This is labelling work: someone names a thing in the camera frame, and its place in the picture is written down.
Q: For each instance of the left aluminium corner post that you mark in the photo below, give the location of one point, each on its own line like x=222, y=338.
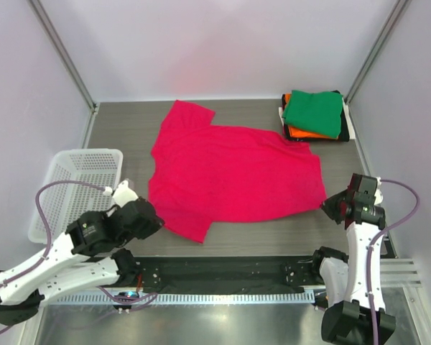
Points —
x=51, y=32

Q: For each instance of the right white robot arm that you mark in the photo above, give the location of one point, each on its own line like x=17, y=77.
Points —
x=356, y=311

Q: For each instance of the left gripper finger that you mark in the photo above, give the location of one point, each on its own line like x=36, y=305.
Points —
x=155, y=219
x=147, y=232

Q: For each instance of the white slotted cable duct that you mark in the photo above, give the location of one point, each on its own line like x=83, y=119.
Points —
x=99, y=298

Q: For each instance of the right aluminium corner post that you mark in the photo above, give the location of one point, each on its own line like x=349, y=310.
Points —
x=387, y=29

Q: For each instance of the green folded t shirt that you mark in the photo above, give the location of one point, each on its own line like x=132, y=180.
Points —
x=317, y=113

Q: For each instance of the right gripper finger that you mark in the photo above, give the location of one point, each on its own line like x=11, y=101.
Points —
x=335, y=215
x=333, y=203

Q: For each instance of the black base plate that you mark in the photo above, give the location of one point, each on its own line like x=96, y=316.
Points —
x=241, y=271

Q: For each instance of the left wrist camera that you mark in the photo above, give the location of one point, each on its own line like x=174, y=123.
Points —
x=123, y=194

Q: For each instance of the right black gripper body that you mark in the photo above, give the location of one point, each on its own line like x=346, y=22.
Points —
x=349, y=199

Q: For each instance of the black folded t shirt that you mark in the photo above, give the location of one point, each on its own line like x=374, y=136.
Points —
x=315, y=116

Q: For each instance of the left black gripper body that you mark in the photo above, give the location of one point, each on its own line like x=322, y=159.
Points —
x=126, y=238

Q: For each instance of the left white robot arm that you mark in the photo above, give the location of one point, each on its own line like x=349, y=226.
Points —
x=89, y=254

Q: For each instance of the orange folded t shirt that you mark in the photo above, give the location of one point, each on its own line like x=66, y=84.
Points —
x=293, y=133

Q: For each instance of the aluminium rail frame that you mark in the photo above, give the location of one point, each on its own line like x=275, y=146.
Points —
x=399, y=273

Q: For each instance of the pink t shirt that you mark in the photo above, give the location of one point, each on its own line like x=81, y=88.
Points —
x=207, y=173

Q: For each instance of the aluminium corner post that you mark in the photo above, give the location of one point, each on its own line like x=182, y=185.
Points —
x=51, y=32
x=387, y=29

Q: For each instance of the white folded t shirt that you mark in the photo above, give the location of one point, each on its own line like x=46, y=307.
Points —
x=350, y=125

